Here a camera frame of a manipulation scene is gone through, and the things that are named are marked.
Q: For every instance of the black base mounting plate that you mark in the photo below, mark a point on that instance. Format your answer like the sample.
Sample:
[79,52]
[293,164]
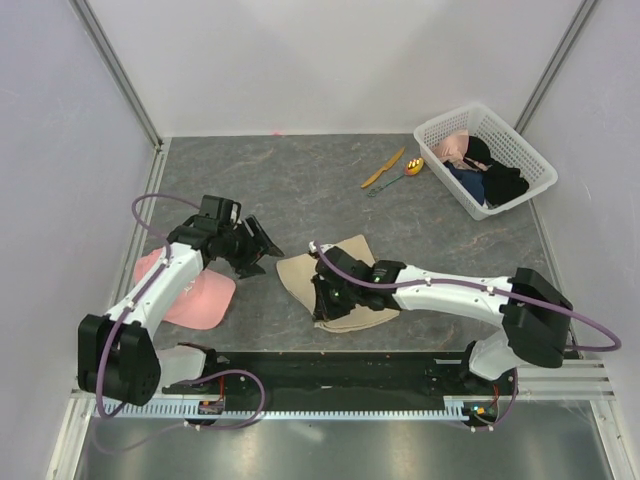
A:
[431,374]

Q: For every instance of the aluminium frame post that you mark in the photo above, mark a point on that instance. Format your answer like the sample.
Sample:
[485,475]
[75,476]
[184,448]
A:
[559,56]
[103,45]

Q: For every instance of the yellow plastic knife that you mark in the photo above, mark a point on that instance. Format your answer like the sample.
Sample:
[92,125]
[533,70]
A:
[387,166]

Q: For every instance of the navy cloth in basket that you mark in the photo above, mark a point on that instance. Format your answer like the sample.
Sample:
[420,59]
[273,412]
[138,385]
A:
[471,181]

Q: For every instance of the aluminium front rail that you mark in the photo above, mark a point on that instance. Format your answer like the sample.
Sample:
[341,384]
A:
[575,377]

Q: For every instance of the white slotted cable duct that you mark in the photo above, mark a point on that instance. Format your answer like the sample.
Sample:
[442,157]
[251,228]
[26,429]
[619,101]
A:
[191,408]

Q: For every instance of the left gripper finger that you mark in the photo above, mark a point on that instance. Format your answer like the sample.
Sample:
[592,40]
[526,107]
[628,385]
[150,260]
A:
[263,242]
[247,268]

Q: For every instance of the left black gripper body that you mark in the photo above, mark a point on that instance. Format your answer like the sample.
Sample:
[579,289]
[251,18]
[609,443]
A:
[239,248]

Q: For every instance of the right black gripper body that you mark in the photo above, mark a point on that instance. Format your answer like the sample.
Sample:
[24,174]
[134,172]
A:
[334,302]

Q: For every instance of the black clothes in basket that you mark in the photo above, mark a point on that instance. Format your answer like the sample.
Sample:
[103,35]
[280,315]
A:
[502,183]

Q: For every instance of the pink cloth in basket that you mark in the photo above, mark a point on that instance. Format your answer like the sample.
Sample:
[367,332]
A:
[453,148]

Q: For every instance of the colourful spoon green handle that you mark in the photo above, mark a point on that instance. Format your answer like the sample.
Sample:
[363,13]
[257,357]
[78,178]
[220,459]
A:
[412,168]

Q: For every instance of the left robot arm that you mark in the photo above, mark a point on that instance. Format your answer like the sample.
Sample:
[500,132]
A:
[116,357]

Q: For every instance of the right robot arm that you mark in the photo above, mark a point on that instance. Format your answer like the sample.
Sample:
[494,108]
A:
[531,316]

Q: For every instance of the beige cloth napkin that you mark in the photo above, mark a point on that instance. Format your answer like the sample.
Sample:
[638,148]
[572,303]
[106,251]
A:
[296,273]

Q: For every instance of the white plastic basket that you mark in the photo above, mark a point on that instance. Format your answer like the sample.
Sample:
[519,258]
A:
[505,144]

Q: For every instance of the pink baseball cap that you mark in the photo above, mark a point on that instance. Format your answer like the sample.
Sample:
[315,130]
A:
[200,300]

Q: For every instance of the left aluminium frame post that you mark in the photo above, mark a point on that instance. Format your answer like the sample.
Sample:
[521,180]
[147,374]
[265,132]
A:
[103,45]

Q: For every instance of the right aluminium frame post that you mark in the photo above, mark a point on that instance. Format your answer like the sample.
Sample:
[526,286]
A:
[559,56]

